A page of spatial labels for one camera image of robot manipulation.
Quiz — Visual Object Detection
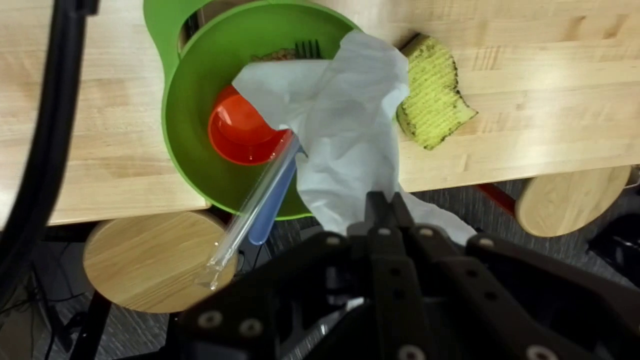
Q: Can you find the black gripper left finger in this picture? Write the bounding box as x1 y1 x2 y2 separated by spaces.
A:
177 189 424 360

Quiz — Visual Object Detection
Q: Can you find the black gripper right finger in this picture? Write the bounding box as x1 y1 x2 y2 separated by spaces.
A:
387 189 640 360

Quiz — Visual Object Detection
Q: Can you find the white tissue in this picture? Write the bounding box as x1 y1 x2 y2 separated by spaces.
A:
230 27 479 245

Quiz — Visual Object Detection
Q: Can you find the orange small bowl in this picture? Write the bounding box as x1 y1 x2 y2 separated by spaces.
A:
206 83 295 168

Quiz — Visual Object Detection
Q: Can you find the green plastic bowl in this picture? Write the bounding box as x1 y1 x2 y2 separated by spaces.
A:
142 0 378 223

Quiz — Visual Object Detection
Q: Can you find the blue plastic utensil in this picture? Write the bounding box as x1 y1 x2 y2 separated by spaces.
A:
244 156 299 250

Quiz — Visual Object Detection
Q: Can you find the clear plastic utensil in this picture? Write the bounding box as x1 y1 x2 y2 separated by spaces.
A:
206 130 303 291

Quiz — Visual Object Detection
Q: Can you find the yellow sponge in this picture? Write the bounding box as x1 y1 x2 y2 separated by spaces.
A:
394 31 479 152

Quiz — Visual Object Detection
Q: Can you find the black plastic fork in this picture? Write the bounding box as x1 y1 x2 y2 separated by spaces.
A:
290 35 324 59

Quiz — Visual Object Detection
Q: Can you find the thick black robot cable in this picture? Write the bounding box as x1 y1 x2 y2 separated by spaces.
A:
0 0 101 306

